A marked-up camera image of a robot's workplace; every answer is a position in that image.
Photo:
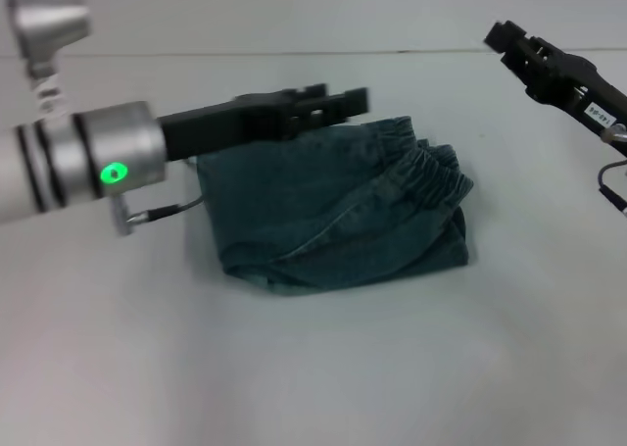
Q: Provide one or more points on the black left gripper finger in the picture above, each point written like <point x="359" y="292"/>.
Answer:
<point x="338" y="107"/>
<point x="311" y="91"/>

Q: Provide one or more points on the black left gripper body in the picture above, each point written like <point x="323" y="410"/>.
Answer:
<point x="220" y="125"/>

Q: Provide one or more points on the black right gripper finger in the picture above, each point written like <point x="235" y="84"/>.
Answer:
<point x="515" y="66"/>
<point x="509" y="36"/>

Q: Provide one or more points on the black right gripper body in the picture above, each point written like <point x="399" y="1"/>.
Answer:
<point x="568" y="81"/>

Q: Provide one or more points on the blue denim shorts with cartoon print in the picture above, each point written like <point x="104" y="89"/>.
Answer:
<point x="343" y="211"/>

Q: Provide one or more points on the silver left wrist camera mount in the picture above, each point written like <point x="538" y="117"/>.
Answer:
<point x="49" y="29"/>

